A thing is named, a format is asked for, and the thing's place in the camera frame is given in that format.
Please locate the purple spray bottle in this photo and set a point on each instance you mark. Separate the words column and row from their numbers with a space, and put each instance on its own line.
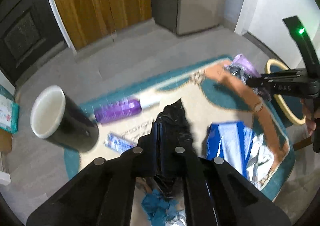
column 122, row 109

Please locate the small blue white packet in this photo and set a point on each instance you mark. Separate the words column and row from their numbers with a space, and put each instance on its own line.
column 118, row 143

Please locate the teal and orange rug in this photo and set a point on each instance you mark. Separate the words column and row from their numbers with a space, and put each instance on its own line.
column 205, row 101

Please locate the black paper cup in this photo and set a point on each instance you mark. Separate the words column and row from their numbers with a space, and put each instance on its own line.
column 56, row 118

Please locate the blue white snack bag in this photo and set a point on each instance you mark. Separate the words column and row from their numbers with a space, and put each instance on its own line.
column 242, row 148

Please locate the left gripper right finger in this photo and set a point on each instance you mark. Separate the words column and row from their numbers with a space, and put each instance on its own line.
column 214, row 193

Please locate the green wet wipes pack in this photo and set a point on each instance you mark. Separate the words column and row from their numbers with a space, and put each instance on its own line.
column 9, row 112

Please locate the pink swiss roll wrapper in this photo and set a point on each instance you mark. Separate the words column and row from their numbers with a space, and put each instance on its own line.
column 243, row 69

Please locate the person's right hand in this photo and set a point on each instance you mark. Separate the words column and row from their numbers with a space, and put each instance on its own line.
column 309, row 117

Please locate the black door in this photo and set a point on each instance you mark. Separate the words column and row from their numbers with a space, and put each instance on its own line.
column 28, row 31

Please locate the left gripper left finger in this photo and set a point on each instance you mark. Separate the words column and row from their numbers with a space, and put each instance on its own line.
column 102, row 193

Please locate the brown cardboard box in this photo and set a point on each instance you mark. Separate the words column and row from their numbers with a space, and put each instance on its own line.
column 5, row 141

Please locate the blue tissue paper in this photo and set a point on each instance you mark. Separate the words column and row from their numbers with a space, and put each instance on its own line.
column 158, row 209

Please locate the black plastic bag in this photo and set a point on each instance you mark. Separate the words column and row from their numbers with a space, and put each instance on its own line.
column 173, row 130

